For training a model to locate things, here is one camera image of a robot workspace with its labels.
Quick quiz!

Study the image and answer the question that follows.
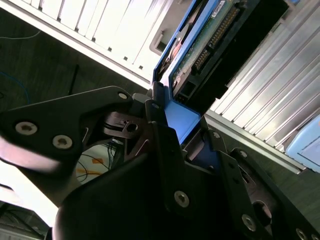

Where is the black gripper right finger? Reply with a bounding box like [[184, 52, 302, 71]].
[[186, 119, 320, 240]]

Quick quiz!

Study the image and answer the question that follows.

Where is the hard disk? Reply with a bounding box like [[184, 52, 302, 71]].
[[151, 0, 291, 171]]

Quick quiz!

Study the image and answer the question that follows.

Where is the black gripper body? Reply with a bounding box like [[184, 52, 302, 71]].
[[51, 152, 261, 240]]

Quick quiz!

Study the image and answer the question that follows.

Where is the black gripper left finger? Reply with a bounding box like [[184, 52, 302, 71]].
[[0, 81, 200, 220]]

